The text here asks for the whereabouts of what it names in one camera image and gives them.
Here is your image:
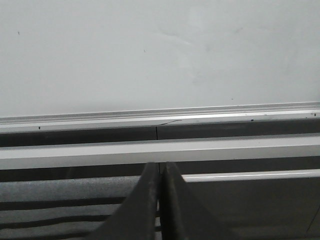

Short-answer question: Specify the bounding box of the white whiteboard with aluminium tray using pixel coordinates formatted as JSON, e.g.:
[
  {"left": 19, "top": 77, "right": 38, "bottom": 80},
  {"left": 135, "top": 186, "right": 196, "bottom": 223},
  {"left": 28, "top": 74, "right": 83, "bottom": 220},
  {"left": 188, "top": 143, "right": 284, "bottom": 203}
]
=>
[{"left": 0, "top": 0, "right": 320, "bottom": 133}]

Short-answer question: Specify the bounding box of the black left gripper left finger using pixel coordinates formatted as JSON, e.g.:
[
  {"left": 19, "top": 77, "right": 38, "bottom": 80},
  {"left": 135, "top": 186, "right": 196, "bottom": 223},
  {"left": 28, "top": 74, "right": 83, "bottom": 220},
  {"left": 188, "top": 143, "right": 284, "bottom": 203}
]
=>
[{"left": 85, "top": 163, "right": 158, "bottom": 240}]

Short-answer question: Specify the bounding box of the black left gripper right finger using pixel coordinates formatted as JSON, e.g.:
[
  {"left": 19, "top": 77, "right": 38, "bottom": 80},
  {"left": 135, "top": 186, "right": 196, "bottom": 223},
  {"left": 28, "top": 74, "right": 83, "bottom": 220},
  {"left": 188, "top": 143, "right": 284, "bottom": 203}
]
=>
[{"left": 159, "top": 162, "right": 240, "bottom": 240}]

